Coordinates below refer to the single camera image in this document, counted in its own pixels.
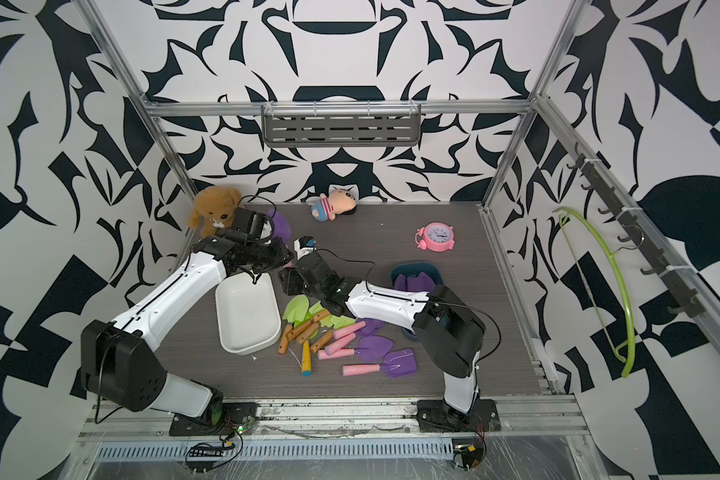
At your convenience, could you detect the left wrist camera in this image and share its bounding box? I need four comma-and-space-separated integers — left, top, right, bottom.
235, 209, 273, 243

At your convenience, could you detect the pink alarm clock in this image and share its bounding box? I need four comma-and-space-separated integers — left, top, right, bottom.
414, 222, 455, 253

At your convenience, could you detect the small plush doll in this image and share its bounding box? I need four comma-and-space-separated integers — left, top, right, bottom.
310, 188, 358, 222

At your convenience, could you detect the teal storage box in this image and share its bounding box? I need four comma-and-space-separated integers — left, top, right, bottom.
389, 261, 445, 343

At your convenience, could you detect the purple pointed shovel pink handle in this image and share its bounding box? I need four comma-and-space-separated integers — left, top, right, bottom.
408, 272, 437, 293

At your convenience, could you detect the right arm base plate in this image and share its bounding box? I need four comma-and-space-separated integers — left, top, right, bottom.
416, 398, 502, 433

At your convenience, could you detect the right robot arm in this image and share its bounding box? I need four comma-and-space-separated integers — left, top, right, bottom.
279, 251, 485, 415

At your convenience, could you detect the black power strip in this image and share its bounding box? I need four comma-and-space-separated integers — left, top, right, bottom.
184, 442, 226, 461

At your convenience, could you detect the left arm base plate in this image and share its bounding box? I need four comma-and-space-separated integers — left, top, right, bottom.
169, 402, 259, 438

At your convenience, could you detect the green shovel wooden handle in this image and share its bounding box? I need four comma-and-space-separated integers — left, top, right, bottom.
287, 309, 330, 345
277, 295, 310, 355
310, 315, 356, 353

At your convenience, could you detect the white storage tray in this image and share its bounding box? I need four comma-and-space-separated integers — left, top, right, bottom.
215, 273, 282, 356

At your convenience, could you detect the black hook rail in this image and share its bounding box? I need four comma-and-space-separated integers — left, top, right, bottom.
569, 143, 706, 318

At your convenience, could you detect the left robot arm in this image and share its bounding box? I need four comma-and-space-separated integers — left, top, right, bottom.
80, 209, 293, 428

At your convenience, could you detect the black connector box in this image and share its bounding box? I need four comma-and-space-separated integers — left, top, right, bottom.
451, 444, 485, 471

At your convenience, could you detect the brown teddy bear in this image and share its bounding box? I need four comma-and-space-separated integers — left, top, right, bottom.
188, 186, 242, 237

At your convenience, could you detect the grey wall shelf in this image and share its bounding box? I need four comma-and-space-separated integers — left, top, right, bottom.
261, 101, 423, 148

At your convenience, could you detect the purple square scoop pink handle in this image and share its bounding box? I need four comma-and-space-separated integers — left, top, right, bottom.
268, 209, 292, 244

